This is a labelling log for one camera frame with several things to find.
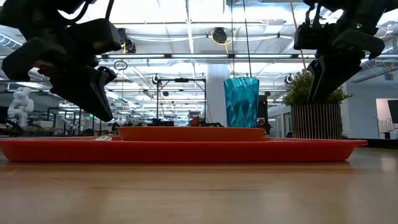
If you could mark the potted plant in striped pot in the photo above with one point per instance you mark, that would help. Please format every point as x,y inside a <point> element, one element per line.
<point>315,121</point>

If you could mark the red plastic tray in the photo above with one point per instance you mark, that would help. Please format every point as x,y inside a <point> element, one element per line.
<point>186,151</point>

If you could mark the white building column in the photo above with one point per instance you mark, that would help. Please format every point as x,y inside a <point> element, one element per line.
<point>216,93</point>

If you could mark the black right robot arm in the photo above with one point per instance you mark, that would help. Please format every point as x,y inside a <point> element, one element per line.
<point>367,12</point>

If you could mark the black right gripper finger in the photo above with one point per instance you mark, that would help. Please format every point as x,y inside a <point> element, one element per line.
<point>335,81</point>
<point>314,74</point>

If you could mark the black wall monitor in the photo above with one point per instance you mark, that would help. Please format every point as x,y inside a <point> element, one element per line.
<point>393,111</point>

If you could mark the black gantry stand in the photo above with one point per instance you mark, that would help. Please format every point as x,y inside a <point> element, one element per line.
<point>180,80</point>

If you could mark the orange plastic plate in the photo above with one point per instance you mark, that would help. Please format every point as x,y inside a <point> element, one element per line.
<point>192,133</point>

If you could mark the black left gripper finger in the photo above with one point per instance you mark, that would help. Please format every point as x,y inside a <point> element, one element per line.
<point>90,96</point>
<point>109,74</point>

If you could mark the teal faceted plastic cup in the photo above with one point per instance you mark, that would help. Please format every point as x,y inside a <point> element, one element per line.
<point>241,102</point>

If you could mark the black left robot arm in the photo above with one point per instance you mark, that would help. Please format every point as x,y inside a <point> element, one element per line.
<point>31,12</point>

